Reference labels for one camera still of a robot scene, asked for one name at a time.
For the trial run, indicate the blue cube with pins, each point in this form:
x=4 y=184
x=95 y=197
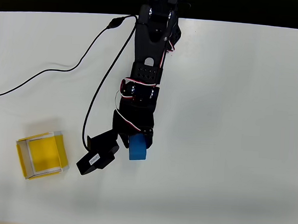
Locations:
x=137 y=149

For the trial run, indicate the yellow open box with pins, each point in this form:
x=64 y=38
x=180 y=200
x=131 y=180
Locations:
x=44 y=151

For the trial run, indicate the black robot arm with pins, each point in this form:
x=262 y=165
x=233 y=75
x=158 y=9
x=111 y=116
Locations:
x=149 y=49

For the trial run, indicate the black camera on bracket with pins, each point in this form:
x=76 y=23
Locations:
x=99 y=152

